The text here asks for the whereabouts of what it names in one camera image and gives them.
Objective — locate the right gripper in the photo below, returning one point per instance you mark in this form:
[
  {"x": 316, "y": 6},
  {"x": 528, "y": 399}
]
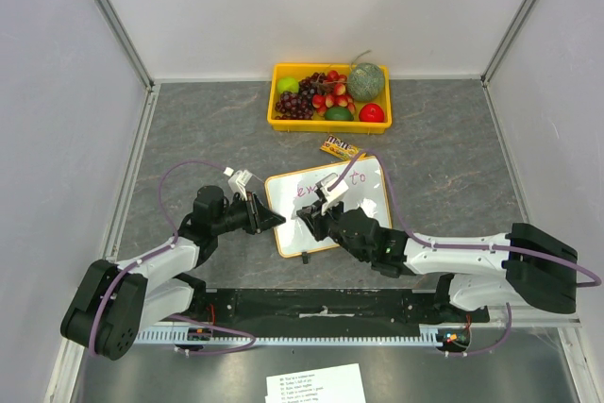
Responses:
[{"x": 319, "y": 221}]

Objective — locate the yellow candy packet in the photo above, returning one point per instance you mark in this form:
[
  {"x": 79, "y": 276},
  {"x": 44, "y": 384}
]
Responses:
[{"x": 341, "y": 149}]

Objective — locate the yellow framed whiteboard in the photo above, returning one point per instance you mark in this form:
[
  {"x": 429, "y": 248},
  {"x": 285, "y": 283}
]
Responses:
[{"x": 288, "y": 193}]

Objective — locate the grey slotted cable duct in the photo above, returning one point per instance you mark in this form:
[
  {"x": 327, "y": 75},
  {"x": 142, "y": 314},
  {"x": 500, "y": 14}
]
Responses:
[{"x": 183, "y": 335}]

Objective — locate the red grape bunch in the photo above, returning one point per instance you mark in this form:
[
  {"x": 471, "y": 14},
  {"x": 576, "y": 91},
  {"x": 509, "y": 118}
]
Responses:
[{"x": 330, "y": 90}]

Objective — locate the green avocado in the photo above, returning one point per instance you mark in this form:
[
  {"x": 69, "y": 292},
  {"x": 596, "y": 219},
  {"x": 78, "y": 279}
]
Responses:
[{"x": 339, "y": 114}]

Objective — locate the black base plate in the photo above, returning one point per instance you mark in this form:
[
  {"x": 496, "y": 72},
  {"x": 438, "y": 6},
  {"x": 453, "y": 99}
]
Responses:
[{"x": 327, "y": 313}]

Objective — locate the yellow plastic tray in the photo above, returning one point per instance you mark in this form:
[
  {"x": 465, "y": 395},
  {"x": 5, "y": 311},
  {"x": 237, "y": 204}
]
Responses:
[{"x": 318, "y": 123}]

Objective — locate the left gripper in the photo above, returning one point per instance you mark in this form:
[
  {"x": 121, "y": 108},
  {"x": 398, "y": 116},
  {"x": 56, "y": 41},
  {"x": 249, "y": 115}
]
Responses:
[{"x": 266, "y": 218}]

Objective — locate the dark purple grape bunch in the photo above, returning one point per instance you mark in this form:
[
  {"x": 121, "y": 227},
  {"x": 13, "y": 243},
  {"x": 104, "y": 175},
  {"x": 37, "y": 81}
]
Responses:
[{"x": 296, "y": 106}]

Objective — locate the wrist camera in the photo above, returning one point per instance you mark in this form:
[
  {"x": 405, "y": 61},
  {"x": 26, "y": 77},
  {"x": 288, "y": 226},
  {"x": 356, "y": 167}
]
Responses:
[
  {"x": 330, "y": 191},
  {"x": 238, "y": 180}
]

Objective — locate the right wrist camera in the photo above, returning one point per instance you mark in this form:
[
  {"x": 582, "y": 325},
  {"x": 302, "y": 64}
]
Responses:
[{"x": 330, "y": 191}]

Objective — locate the green apple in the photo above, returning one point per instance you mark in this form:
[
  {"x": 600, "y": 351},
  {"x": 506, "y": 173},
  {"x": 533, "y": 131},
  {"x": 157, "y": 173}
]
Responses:
[{"x": 287, "y": 84}]

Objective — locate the red tomato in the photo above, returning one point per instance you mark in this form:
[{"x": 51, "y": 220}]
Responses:
[{"x": 372, "y": 113}]

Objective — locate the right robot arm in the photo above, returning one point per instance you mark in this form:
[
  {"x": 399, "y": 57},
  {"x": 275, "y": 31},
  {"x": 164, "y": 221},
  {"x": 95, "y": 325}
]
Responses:
[{"x": 523, "y": 266}]

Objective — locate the white printed paper sheet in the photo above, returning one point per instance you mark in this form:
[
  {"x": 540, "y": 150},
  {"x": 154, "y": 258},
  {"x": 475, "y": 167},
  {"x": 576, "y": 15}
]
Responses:
[{"x": 333, "y": 384}]

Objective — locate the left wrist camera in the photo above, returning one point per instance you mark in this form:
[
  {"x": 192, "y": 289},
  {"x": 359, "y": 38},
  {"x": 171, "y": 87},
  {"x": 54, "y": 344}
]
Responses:
[{"x": 238, "y": 180}]

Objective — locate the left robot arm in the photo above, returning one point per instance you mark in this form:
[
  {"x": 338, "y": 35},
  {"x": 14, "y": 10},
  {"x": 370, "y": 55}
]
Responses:
[{"x": 116, "y": 300}]

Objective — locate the green netted melon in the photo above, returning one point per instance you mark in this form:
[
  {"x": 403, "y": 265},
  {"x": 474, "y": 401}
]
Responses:
[{"x": 366, "y": 80}]

